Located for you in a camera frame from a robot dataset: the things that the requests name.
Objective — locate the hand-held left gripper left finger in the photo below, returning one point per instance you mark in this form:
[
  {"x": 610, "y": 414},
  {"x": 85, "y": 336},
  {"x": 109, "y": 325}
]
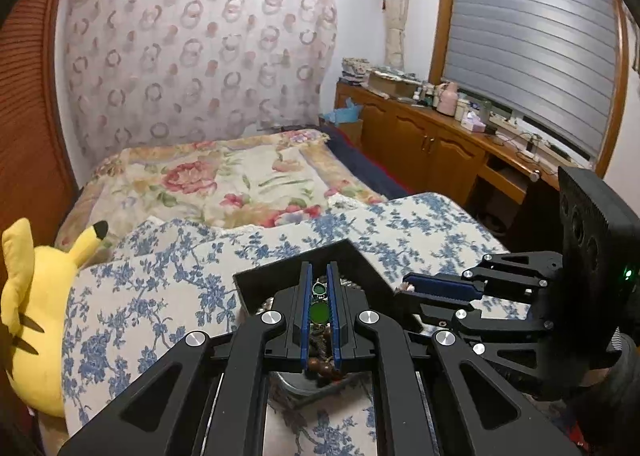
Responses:
[{"x": 304, "y": 326}]

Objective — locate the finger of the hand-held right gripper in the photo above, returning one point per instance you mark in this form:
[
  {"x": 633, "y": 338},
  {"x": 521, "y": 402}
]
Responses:
[
  {"x": 440, "y": 285},
  {"x": 430, "y": 306}
]

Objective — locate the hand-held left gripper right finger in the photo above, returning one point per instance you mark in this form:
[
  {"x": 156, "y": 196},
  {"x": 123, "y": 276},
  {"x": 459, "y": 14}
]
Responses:
[{"x": 334, "y": 326}]

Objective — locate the black cardboard box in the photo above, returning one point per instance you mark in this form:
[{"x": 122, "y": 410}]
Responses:
[{"x": 280, "y": 271}]

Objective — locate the person's right forearm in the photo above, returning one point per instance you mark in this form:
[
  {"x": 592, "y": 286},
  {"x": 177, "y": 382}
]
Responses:
[{"x": 620, "y": 386}]

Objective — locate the white power strip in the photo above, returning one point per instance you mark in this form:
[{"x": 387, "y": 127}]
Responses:
[{"x": 540, "y": 143}]

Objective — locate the navy bed sheet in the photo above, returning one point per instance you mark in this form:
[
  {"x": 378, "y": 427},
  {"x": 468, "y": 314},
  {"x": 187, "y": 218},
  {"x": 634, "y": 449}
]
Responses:
[{"x": 370, "y": 166}]

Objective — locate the wooden cabinet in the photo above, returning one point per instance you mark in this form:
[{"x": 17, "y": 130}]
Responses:
[{"x": 415, "y": 136}]

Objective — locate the blue floral blanket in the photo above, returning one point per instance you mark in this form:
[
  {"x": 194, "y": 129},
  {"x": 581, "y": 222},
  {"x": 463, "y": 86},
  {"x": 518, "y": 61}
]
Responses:
[{"x": 150, "y": 296}]

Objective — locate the pink floral quilt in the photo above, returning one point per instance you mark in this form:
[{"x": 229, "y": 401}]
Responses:
[{"x": 225, "y": 186}]

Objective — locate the pink tissue box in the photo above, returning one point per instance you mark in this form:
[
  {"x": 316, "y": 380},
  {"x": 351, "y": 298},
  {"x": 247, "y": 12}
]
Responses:
[{"x": 472, "y": 122}]

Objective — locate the small brown cardboard box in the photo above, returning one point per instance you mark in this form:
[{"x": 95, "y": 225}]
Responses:
[{"x": 352, "y": 131}]

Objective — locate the pink kettle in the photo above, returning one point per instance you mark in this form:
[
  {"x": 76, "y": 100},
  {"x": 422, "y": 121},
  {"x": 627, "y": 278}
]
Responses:
[{"x": 446, "y": 98}]

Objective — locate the flat cardboard box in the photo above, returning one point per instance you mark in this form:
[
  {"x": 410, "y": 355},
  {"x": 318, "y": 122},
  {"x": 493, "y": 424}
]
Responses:
[{"x": 392, "y": 82}]

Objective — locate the stack of folded cloth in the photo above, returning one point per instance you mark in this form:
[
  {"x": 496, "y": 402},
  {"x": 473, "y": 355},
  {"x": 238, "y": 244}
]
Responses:
[{"x": 355, "y": 70}]

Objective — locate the yellow plush toy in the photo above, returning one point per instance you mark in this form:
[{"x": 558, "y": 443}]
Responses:
[{"x": 35, "y": 336}]

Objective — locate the cream curtain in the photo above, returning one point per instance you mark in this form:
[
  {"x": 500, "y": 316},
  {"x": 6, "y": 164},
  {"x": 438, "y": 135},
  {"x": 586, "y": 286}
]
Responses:
[{"x": 395, "y": 11}]

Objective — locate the lace cloth with circles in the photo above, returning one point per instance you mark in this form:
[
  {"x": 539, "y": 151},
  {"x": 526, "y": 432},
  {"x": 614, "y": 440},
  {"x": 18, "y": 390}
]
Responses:
[{"x": 200, "y": 61}]

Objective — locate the wooden slatted wardrobe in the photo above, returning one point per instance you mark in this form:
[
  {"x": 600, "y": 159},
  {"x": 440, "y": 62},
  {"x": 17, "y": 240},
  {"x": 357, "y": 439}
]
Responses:
[{"x": 30, "y": 136}]

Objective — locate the wooden window frame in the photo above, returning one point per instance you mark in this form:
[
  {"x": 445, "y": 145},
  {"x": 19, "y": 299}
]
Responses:
[{"x": 440, "y": 36}]

